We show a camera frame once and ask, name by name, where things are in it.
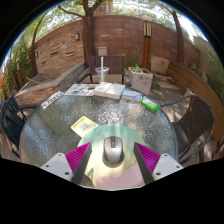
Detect grey computer mouse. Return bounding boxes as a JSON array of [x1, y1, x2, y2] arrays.
[[102, 135, 125, 165]]

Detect curved wooden bench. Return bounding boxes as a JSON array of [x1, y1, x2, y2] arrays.
[[166, 60, 224, 148]]

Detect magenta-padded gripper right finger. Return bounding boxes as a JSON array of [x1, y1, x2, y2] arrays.
[[133, 141, 185, 185]]

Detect clear plastic cup with straw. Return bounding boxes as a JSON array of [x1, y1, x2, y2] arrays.
[[94, 56, 111, 85]]

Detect dark wicker chair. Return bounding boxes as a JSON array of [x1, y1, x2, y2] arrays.
[[159, 94, 216, 165]]

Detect wooden lamp post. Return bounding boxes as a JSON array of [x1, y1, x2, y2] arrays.
[[141, 14, 154, 71]]

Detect black slatted chair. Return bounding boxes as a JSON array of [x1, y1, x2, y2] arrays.
[[0, 94, 37, 158]]

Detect thick tree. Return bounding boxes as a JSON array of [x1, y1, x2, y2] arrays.
[[57, 0, 107, 70]]

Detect white book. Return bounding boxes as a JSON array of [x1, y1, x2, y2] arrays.
[[92, 81, 127, 101]]

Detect slim tree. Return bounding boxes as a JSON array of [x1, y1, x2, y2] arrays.
[[164, 5, 187, 67]]

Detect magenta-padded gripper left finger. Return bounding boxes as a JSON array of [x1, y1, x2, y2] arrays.
[[40, 141, 93, 186]]

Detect yellow card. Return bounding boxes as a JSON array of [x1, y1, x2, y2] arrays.
[[70, 115, 99, 138]]

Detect white square planter with plant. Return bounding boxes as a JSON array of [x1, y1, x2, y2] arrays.
[[127, 64, 155, 96]]

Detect pale blue booklet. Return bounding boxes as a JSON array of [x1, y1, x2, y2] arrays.
[[121, 89, 144, 103]]

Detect grey wall box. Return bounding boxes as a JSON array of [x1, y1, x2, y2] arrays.
[[96, 46, 109, 57]]

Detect colourful magazine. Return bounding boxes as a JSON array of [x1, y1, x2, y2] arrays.
[[63, 83, 100, 98]]

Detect dark brown wooden chair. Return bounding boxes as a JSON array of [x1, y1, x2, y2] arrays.
[[79, 54, 127, 85]]

